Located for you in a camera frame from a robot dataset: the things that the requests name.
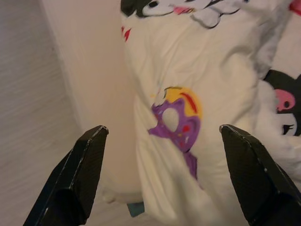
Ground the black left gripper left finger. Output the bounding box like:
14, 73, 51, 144
23, 125, 110, 226

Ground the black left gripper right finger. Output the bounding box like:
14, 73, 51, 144
219, 124, 301, 226

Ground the cream cartoon print quilt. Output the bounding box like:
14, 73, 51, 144
119, 0, 301, 226

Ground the mattress with beige sheet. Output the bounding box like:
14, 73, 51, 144
41, 0, 144, 204

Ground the dark bed frame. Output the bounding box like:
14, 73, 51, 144
127, 201, 145, 218

